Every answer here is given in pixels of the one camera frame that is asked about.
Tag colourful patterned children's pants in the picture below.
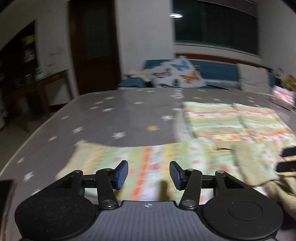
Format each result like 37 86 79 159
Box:
56 101 296 219

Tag dark bookshelf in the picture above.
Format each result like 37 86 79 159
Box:
1 21 39 126

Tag beige cushion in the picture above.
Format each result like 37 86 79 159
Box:
237 64 271 94

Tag butterfly print pillow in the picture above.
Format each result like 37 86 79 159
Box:
149 56 206 88

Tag orange plush toys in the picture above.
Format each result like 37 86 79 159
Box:
282 75 296 92

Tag grey star-patterned table cover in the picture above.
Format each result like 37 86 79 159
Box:
1 89 295 240

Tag pink tissue box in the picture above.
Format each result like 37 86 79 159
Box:
270 86 295 110

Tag cream cloth on armrest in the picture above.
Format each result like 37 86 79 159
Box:
125 70 153 82

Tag blue sofa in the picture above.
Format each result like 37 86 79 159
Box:
117 59 280 91

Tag dark window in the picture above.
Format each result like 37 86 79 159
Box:
173 1 258 55

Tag dark wooden side table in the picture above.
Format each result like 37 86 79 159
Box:
36 70 74 115

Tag dark wooden door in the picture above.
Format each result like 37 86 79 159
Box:
68 1 121 94

